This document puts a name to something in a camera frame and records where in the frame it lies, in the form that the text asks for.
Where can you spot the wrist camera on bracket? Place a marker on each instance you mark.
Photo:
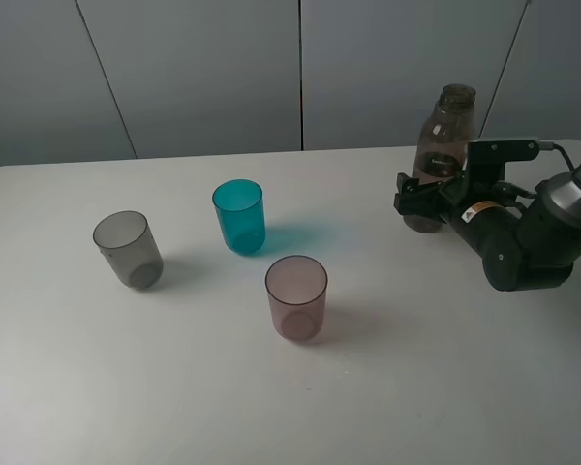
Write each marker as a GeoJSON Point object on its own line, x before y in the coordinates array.
{"type": "Point", "coordinates": [484, 173]}

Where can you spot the smoky transparent water bottle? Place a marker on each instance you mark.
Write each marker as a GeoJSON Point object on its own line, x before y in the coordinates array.
{"type": "Point", "coordinates": [442, 144]}

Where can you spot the teal transparent plastic cup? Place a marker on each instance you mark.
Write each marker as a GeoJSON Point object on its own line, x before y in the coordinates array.
{"type": "Point", "coordinates": [239, 208]}

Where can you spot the pink transparent plastic cup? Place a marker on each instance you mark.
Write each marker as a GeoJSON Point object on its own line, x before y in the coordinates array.
{"type": "Point", "coordinates": [296, 287]}

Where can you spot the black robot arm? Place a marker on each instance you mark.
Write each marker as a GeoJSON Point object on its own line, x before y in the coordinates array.
{"type": "Point", "coordinates": [526, 240]}

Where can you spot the grey transparent plastic cup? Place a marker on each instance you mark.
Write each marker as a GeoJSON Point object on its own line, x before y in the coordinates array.
{"type": "Point", "coordinates": [126, 241]}

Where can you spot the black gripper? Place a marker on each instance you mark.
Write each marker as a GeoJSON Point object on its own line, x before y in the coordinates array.
{"type": "Point", "coordinates": [476, 212]}

